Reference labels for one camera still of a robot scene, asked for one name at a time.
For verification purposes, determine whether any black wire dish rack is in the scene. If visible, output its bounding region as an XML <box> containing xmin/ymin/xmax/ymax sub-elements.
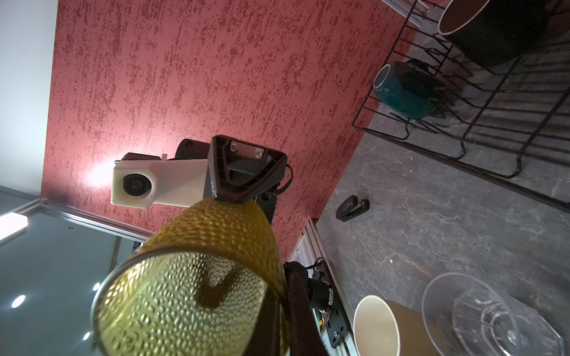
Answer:
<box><xmin>353</xmin><ymin>1</ymin><xmax>569</xmax><ymax>212</ymax></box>

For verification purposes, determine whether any black stapler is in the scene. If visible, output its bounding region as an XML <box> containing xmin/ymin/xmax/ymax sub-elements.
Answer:
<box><xmin>335</xmin><ymin>195</ymin><xmax>371</xmax><ymax>222</ymax></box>

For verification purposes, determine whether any teal mug white inside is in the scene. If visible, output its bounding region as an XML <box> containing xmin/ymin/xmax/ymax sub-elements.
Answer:
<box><xmin>372</xmin><ymin>62</ymin><xmax>445</xmax><ymax>120</ymax></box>

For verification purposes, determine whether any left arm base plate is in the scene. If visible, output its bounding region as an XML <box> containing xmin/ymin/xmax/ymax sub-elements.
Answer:
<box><xmin>307</xmin><ymin>258</ymin><xmax>351</xmax><ymax>349</ymax></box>

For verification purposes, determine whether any clear plastic cup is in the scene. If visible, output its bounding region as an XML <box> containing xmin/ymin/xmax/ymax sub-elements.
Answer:
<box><xmin>422</xmin><ymin>273</ymin><xmax>566</xmax><ymax>355</ymax></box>

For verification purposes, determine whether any left corner aluminium profile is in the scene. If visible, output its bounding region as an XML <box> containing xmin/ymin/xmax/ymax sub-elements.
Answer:
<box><xmin>381</xmin><ymin>0</ymin><xmax>431</xmax><ymax>17</ymax></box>

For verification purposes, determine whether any light green mug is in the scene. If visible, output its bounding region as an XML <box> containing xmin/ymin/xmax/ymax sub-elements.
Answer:
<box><xmin>353</xmin><ymin>295</ymin><xmax>439</xmax><ymax>356</ymax></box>

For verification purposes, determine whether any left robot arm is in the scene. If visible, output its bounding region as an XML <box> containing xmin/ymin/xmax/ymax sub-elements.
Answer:
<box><xmin>175</xmin><ymin>135</ymin><xmax>293</xmax><ymax>222</ymax></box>

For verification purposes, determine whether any black mug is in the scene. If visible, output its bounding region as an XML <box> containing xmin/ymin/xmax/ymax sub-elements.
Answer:
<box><xmin>437</xmin><ymin>0</ymin><xmax>550</xmax><ymax>68</ymax></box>

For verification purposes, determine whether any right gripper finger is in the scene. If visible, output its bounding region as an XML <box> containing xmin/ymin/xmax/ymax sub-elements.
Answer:
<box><xmin>284</xmin><ymin>262</ymin><xmax>328</xmax><ymax>356</ymax></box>

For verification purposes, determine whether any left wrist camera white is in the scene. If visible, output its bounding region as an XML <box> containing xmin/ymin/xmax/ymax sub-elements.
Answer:
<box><xmin>111</xmin><ymin>153</ymin><xmax>209</xmax><ymax>209</ymax></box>

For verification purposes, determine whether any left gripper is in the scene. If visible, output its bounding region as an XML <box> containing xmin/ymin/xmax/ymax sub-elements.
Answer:
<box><xmin>208</xmin><ymin>135</ymin><xmax>294</xmax><ymax>223</ymax></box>

